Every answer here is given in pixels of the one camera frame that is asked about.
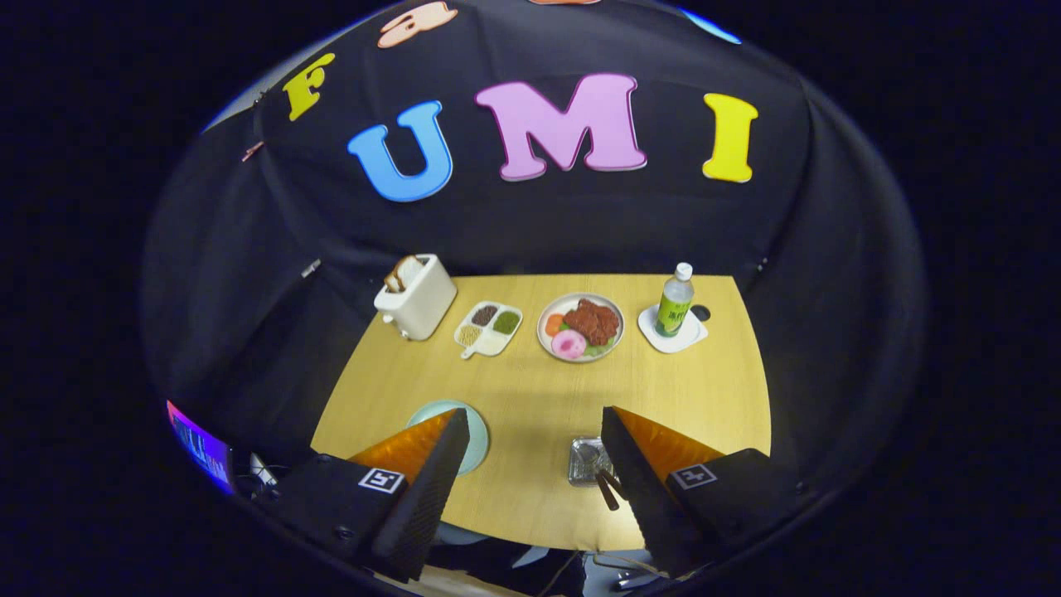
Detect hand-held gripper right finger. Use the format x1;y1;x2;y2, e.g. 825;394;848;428
600;406;809;579

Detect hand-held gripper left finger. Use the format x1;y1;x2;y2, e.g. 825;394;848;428
265;408;471;584

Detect pale green round plate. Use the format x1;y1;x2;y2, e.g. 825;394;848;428
406;400;491;476

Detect white square coaster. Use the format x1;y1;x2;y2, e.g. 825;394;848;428
637;303;709;355

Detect white divided snack tray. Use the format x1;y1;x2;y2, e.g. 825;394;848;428
453;301;524;360

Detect white oval food plate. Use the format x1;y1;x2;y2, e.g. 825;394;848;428
536;292;626;364

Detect brown steak piece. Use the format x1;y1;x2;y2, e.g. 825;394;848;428
564;298;621;347

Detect green label drink bottle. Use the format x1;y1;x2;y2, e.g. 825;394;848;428
654;263;695;337

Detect white toaster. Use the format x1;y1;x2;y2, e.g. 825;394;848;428
374;254;458;342

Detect glowing purple screen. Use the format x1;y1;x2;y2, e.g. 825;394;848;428
166;401;235;496

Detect metal wire cutlery basket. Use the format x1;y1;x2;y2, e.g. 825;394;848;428
568;437;618;488

